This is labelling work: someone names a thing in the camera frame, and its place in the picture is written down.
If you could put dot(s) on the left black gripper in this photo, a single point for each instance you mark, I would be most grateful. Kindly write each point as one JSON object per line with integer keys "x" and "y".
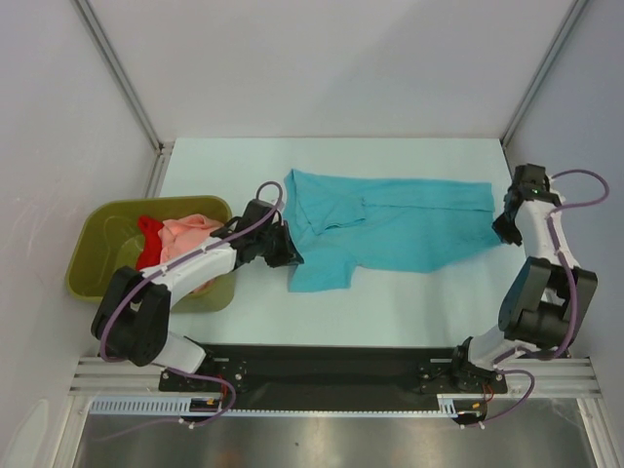
{"x": 288, "y": 254}

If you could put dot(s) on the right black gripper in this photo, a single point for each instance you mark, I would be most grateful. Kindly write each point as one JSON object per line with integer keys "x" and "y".
{"x": 505, "y": 233}

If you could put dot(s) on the turquoise t shirt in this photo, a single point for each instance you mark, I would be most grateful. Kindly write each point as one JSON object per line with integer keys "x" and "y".
{"x": 339, "y": 224}

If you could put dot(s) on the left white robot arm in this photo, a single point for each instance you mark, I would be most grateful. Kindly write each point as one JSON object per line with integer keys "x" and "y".
{"x": 132, "y": 320}

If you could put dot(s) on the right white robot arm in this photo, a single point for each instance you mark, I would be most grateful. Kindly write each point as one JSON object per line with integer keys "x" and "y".
{"x": 541, "y": 313}

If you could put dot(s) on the pink t shirt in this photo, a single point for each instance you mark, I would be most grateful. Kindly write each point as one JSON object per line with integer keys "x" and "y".
{"x": 181, "y": 236}

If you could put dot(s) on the red t shirt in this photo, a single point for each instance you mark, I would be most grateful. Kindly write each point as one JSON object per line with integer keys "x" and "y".
{"x": 152, "y": 247}

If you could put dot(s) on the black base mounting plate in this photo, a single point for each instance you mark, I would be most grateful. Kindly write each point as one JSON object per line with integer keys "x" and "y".
{"x": 345, "y": 376}

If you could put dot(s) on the olive green plastic bin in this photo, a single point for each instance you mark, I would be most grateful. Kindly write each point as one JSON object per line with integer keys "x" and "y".
{"x": 111, "y": 238}

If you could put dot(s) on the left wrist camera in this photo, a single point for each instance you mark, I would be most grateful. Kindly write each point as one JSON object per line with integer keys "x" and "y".
{"x": 257, "y": 214}

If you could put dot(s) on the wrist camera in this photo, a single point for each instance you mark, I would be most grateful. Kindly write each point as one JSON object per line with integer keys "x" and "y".
{"x": 530, "y": 181}
{"x": 257, "y": 214}

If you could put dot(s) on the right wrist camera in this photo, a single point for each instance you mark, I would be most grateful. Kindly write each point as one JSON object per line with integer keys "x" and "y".
{"x": 530, "y": 181}

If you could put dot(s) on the white slotted cable duct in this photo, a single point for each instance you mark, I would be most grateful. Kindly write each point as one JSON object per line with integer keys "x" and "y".
{"x": 198, "y": 407}

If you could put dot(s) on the right aluminium frame post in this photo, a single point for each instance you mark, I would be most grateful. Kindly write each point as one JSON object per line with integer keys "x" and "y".
{"x": 573, "y": 16}

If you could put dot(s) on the aluminium frame post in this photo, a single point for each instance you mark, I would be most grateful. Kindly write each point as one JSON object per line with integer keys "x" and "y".
{"x": 110, "y": 58}
{"x": 573, "y": 16}

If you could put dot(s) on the left aluminium frame post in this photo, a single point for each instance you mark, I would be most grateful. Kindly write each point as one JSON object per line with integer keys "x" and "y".
{"x": 110, "y": 58}

